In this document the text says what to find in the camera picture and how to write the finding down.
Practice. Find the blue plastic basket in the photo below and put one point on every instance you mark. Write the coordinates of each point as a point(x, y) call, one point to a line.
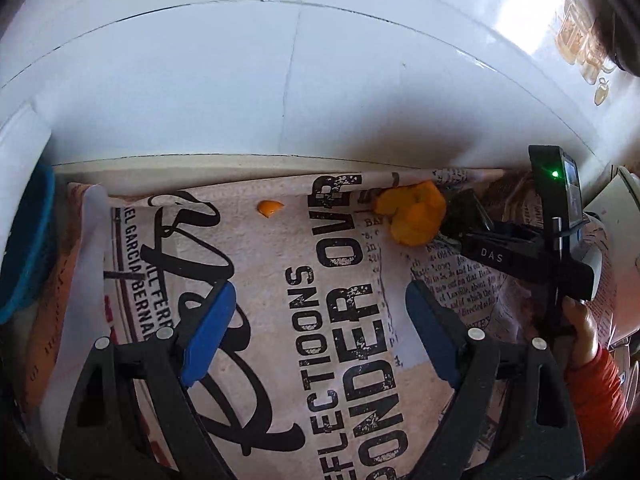
point(30, 250)

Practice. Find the large orange peel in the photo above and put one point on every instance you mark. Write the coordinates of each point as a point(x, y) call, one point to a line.
point(412, 217)

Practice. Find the black wok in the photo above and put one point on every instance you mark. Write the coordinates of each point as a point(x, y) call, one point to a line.
point(620, 35)

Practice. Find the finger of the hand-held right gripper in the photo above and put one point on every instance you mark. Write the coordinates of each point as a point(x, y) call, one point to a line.
point(465, 210)

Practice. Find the white round bowl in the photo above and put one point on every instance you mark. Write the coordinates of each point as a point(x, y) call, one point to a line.
point(20, 140)

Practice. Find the white rice cooker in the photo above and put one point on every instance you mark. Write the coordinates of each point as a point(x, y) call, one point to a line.
point(625, 285)

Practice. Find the person's right hand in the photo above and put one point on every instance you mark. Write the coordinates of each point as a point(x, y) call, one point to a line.
point(582, 335)

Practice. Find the printed newspaper-style tablecloth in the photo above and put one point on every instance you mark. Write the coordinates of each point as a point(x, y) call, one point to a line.
point(300, 310)

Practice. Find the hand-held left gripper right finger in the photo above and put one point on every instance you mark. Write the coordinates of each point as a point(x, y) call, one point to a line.
point(432, 330)

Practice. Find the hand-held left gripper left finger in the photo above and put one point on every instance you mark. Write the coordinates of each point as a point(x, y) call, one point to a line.
point(210, 330)

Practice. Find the small orange peel piece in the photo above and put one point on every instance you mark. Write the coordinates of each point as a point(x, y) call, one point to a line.
point(270, 208)

